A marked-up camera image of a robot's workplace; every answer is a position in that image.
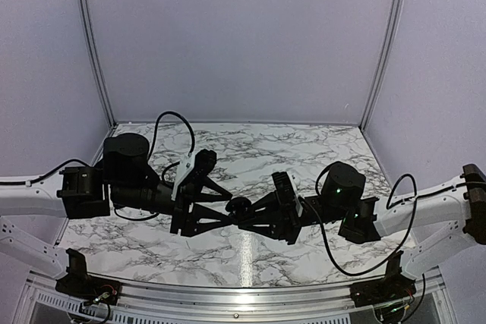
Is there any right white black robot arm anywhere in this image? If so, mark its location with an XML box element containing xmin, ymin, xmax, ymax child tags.
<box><xmin>226</xmin><ymin>162</ymin><xmax>485</xmax><ymax>300</ymax></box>

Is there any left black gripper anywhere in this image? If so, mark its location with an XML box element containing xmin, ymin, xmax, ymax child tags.
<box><xmin>111</xmin><ymin>177</ymin><xmax>235</xmax><ymax>237</ymax></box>

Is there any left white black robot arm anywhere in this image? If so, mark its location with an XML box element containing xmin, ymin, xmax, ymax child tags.
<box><xmin>1</xmin><ymin>133</ymin><xmax>232</xmax><ymax>297</ymax></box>

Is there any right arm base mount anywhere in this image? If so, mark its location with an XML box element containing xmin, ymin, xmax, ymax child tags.
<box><xmin>350</xmin><ymin>250</ymin><xmax>416</xmax><ymax>307</ymax></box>

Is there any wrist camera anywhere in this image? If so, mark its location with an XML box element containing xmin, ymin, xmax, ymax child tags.
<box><xmin>272</xmin><ymin>171</ymin><xmax>303</xmax><ymax>219</ymax></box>
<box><xmin>171</xmin><ymin>149</ymin><xmax>217</xmax><ymax>201</ymax></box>

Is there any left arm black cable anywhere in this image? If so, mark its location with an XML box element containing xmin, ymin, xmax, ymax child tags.
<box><xmin>147</xmin><ymin>111</ymin><xmax>195</xmax><ymax>162</ymax></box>

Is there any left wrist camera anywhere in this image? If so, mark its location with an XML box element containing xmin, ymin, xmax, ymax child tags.
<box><xmin>171</xmin><ymin>149</ymin><xmax>217</xmax><ymax>201</ymax></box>

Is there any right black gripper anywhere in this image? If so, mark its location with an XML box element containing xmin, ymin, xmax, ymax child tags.
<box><xmin>237</xmin><ymin>189</ymin><xmax>347</xmax><ymax>246</ymax></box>

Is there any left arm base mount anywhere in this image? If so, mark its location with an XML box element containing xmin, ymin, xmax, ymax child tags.
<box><xmin>55</xmin><ymin>248</ymin><xmax>122</xmax><ymax>306</ymax></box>

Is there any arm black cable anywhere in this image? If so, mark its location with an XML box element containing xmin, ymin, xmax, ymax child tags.
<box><xmin>147</xmin><ymin>111</ymin><xmax>195</xmax><ymax>162</ymax></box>
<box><xmin>303</xmin><ymin>174</ymin><xmax>418</xmax><ymax>278</ymax></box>

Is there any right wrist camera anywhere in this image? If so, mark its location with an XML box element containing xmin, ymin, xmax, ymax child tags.
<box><xmin>272</xmin><ymin>171</ymin><xmax>303</xmax><ymax>219</ymax></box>

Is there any aluminium front rail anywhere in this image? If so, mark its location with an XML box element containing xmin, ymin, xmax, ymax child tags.
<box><xmin>12</xmin><ymin>269</ymin><xmax>457</xmax><ymax>323</ymax></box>

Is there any black round charging case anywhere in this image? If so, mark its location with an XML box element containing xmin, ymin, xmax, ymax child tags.
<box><xmin>225</xmin><ymin>197</ymin><xmax>251</xmax><ymax>223</ymax></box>

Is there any corner aluminium post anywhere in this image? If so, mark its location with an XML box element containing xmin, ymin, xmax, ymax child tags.
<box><xmin>359</xmin><ymin>0</ymin><xmax>403</xmax><ymax>133</ymax></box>
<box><xmin>77</xmin><ymin>0</ymin><xmax>116</xmax><ymax>129</ymax></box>

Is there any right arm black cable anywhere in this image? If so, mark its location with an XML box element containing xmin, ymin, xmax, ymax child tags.
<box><xmin>303</xmin><ymin>174</ymin><xmax>418</xmax><ymax>278</ymax></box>

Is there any left corner aluminium post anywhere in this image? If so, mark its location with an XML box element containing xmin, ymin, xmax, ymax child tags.
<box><xmin>77</xmin><ymin>0</ymin><xmax>116</xmax><ymax>129</ymax></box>

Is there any right corner aluminium post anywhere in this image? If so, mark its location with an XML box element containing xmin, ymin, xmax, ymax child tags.
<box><xmin>359</xmin><ymin>0</ymin><xmax>403</xmax><ymax>133</ymax></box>

